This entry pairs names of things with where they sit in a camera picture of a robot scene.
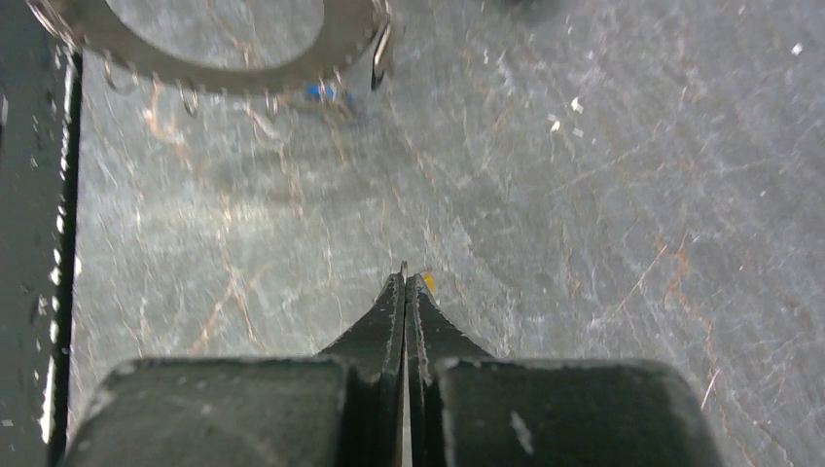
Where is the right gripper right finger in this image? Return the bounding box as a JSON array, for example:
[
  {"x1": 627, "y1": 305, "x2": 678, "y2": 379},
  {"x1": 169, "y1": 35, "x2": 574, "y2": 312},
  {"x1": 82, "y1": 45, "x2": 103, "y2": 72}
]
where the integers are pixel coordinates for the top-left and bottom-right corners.
[{"x1": 406, "y1": 275, "x2": 723, "y2": 466}]

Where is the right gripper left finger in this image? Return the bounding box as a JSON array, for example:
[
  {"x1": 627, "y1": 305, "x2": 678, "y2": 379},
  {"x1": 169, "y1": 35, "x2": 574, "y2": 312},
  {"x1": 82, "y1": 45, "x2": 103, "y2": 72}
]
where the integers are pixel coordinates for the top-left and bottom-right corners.
[{"x1": 61, "y1": 273, "x2": 405, "y2": 467}]

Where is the large metal keyring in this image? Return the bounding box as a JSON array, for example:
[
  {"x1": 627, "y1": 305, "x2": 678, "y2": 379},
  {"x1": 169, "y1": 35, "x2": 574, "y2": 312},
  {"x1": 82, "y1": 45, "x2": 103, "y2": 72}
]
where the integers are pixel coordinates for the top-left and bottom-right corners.
[{"x1": 26, "y1": 1, "x2": 391, "y2": 125}]

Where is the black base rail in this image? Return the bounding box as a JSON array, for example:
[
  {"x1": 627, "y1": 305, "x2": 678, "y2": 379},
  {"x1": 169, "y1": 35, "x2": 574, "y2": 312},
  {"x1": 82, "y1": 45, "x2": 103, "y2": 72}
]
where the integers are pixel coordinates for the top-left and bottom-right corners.
[{"x1": 1, "y1": 1, "x2": 82, "y2": 466}]

